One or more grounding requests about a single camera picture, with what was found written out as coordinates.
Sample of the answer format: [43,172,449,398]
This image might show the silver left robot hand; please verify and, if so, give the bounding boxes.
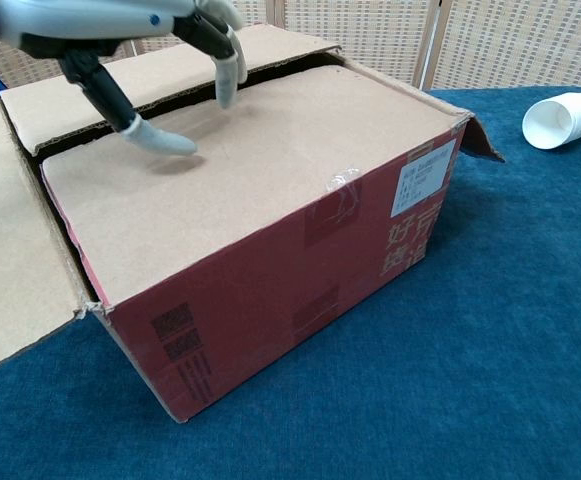
[0,0,249,157]

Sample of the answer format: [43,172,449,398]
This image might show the red cardboard shipping box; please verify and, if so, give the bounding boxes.
[0,22,506,424]

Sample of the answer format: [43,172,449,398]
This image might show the woven bamboo folding screen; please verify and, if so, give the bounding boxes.
[0,0,581,99]

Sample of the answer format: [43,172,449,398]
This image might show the stack of white paper cups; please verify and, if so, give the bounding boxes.
[522,90,581,151]

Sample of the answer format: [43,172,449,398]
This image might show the blue carpet table cover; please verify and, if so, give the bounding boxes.
[0,87,581,480]

